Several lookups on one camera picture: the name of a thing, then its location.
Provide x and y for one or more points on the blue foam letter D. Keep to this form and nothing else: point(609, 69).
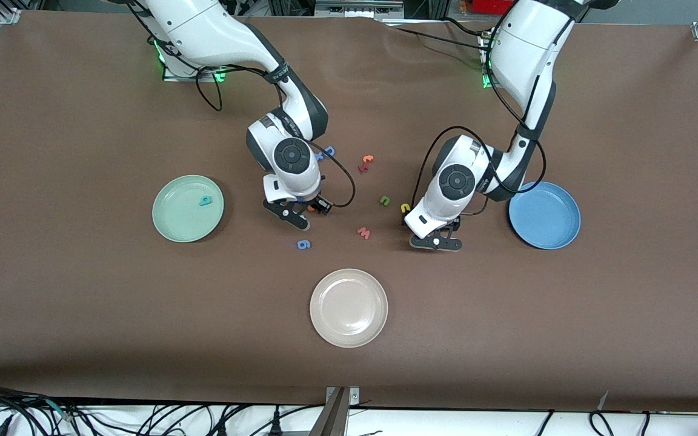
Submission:
point(331, 151)

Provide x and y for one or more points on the blue foam number 6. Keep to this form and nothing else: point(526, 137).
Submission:
point(303, 244)

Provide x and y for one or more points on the coral foam letter w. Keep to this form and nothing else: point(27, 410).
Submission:
point(363, 233)

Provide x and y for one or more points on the teal foam letter a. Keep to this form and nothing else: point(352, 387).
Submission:
point(205, 201)

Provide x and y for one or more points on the blue plate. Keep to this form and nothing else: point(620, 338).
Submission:
point(549, 218)

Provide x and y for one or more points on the dark red foam letter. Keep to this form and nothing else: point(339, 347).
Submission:
point(362, 168)

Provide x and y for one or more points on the grey metal box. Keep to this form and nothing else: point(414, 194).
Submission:
point(358, 7)

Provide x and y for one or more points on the light green plate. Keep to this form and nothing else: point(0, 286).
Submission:
point(188, 221)

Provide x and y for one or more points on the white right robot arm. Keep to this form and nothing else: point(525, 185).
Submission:
point(203, 27)

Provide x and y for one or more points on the brown table cover sheet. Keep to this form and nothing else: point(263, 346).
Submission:
point(82, 303)

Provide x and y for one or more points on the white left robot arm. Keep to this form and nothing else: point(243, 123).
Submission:
point(525, 42)

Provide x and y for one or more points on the red box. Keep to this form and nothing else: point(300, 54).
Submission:
point(485, 5)

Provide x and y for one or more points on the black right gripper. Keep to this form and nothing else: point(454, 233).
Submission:
point(313, 201)

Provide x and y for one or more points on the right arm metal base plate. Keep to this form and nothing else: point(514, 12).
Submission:
point(167, 77)

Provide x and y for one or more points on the metal table edge bracket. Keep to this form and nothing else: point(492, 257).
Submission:
point(334, 415)

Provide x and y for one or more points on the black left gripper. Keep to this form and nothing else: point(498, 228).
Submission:
point(403, 217)

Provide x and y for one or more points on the beige plate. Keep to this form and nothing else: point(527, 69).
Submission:
point(349, 307)

